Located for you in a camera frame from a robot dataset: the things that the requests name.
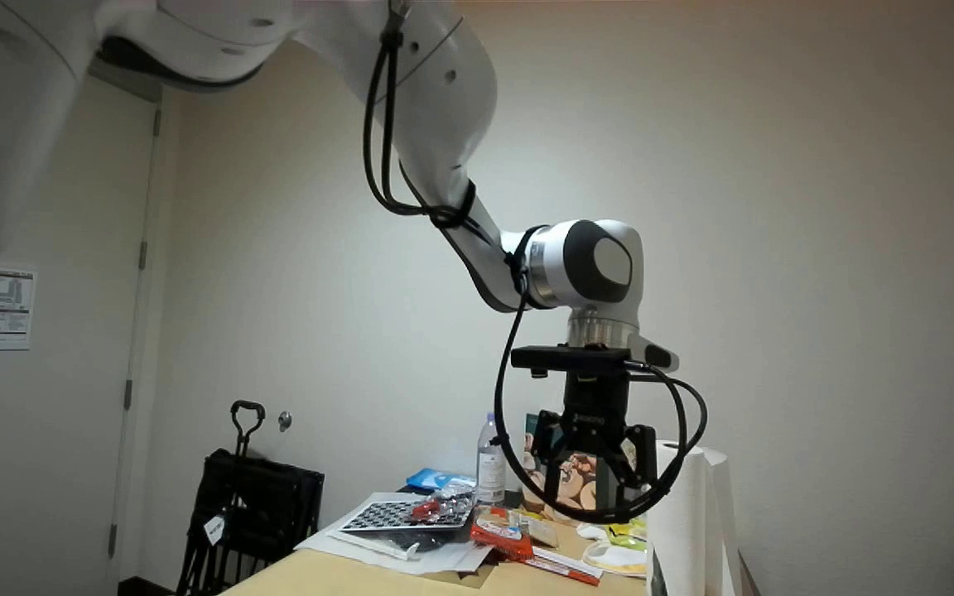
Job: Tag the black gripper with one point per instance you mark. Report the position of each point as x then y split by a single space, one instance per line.
594 423

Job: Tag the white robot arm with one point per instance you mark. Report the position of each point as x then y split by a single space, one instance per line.
430 97

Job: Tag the clear water bottle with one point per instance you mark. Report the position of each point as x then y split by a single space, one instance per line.
487 464

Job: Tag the red white box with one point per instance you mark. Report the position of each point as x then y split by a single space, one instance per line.
521 552

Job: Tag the white door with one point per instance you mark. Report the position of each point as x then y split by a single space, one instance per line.
61 394

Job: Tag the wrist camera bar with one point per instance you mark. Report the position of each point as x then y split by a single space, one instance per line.
591 358

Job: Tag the black handle tool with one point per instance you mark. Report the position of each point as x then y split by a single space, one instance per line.
246 420

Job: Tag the wall paper notice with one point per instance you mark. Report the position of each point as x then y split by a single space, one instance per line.
17 293

